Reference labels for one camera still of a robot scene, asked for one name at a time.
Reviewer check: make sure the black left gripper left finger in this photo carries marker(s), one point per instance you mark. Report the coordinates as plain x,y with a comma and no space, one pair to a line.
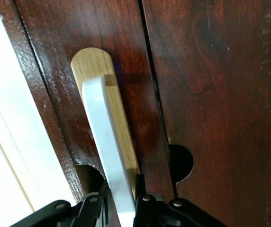
78,212

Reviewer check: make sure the plain dark wood drawer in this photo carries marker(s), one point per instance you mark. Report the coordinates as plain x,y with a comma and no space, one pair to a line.
220,94

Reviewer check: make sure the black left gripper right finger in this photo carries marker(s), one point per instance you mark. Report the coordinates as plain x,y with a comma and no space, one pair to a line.
164,212

